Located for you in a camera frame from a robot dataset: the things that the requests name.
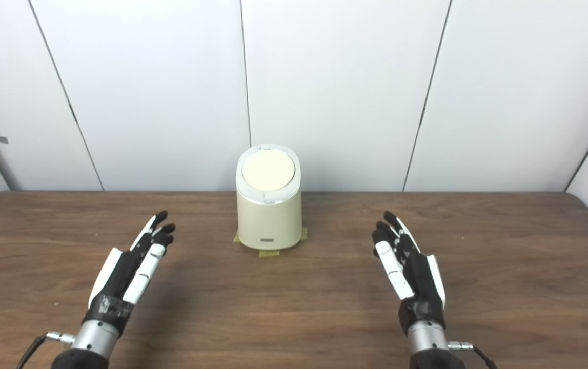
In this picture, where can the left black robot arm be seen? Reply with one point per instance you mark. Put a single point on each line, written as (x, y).
(88, 348)

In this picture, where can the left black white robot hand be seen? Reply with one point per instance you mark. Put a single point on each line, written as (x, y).
(124, 271)

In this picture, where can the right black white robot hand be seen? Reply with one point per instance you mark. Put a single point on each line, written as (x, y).
(414, 271)

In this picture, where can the cream-colored bin with lid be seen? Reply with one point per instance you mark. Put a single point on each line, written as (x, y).
(269, 215)

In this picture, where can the olive tape piece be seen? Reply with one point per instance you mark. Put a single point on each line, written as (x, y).
(269, 253)

